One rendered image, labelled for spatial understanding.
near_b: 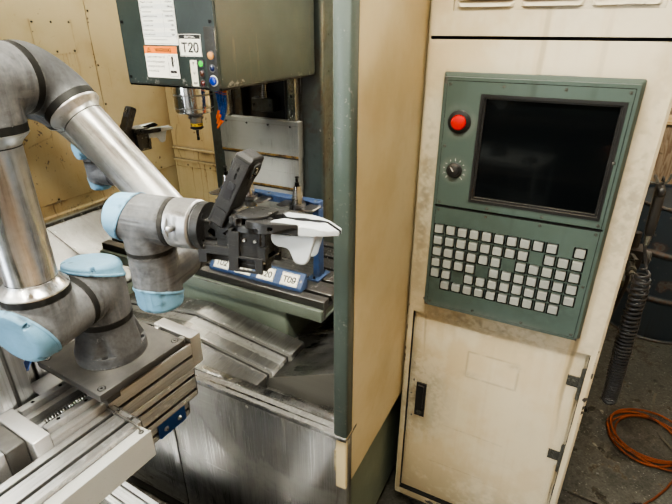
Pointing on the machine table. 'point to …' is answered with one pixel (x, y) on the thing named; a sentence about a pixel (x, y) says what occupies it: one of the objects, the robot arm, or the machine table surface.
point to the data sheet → (158, 22)
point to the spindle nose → (192, 101)
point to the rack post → (318, 258)
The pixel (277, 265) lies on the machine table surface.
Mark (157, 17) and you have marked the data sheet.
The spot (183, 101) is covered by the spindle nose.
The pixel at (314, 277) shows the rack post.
